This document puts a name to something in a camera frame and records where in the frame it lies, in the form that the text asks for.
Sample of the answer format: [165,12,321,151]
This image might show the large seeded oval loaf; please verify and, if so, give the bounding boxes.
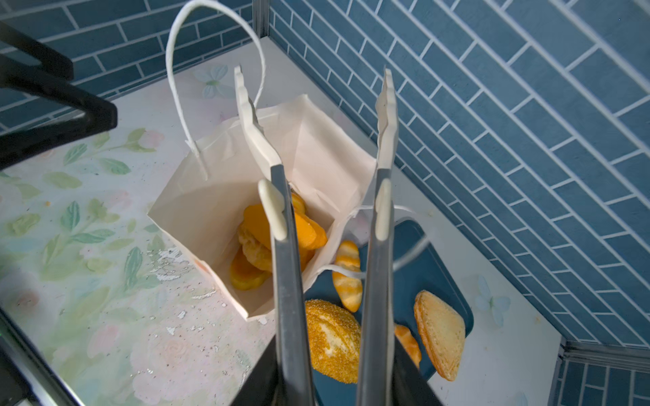
[305,299,361,384]

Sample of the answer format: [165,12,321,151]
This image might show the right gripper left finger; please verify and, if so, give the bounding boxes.
[230,337,279,406]

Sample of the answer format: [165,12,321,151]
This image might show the large twisted ring bread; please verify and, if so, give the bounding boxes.
[237,223,273,272]

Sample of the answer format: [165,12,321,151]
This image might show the orange oval bread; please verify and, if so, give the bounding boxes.
[239,192,328,250]

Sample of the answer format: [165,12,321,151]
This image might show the white paper bread bag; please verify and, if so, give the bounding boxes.
[146,0,433,322]

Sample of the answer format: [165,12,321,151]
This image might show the metal tongs white tips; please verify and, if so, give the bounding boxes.
[235,68,398,405]

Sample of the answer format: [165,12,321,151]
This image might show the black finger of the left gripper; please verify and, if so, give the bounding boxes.
[1,23,118,170]

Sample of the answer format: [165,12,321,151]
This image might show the triangular toast bread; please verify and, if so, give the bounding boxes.
[414,290,465,382]

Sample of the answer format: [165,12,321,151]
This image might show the small yellow bread piece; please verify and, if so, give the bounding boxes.
[230,248,271,290]

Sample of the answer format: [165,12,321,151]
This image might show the dark teal tray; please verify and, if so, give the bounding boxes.
[305,219,474,405]

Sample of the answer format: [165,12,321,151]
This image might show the striped long bread roll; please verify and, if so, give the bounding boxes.
[332,240,362,313]

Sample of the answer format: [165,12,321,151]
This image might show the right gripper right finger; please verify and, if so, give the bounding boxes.
[392,338,442,406]

